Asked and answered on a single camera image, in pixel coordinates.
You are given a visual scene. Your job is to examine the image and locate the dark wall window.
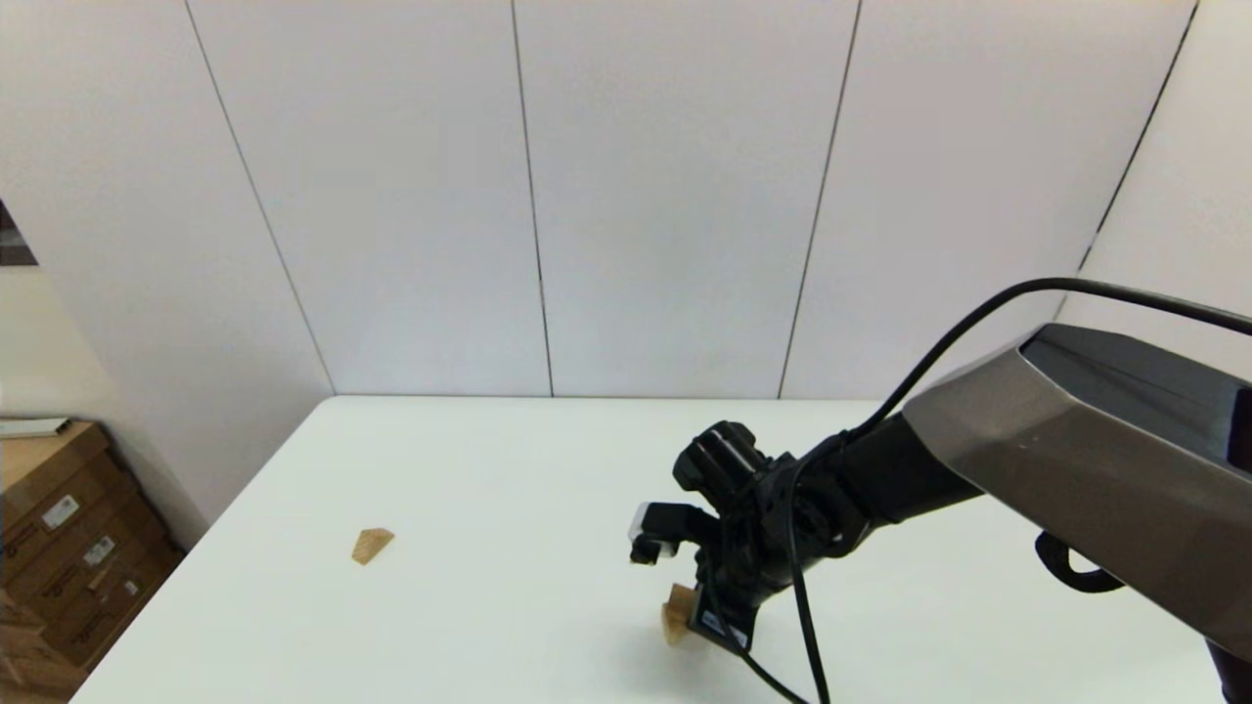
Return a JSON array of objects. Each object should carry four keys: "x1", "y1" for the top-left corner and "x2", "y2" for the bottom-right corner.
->
[{"x1": 0, "y1": 200, "x2": 40, "y2": 268}]

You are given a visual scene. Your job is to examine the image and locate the brown cardboard box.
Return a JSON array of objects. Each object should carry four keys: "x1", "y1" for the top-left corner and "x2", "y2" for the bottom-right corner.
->
[
  {"x1": 0, "y1": 587, "x2": 89, "y2": 700},
  {"x1": 0, "y1": 422, "x2": 148, "y2": 578},
  {"x1": 0, "y1": 508, "x2": 187, "y2": 671}
]

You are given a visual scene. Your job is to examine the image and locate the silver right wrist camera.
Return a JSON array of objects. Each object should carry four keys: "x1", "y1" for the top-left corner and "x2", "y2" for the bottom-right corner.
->
[{"x1": 629, "y1": 502, "x2": 707, "y2": 566}]

